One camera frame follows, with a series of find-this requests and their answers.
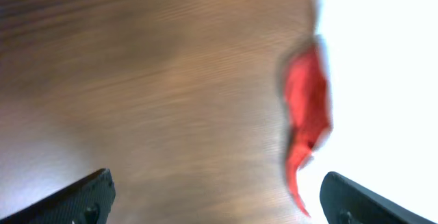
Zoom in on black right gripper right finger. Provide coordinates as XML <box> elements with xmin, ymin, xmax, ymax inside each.
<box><xmin>320</xmin><ymin>171</ymin><xmax>434</xmax><ymax>224</ymax></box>

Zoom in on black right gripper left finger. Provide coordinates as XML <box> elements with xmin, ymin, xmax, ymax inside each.
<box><xmin>1</xmin><ymin>169</ymin><xmax>116</xmax><ymax>224</ymax></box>

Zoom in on red printed t-shirt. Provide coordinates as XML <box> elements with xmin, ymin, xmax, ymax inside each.
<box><xmin>281</xmin><ymin>42</ymin><xmax>331</xmax><ymax>216</ymax></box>

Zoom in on white t-shirt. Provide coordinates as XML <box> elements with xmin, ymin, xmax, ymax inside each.
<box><xmin>298</xmin><ymin>0</ymin><xmax>437</xmax><ymax>223</ymax></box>

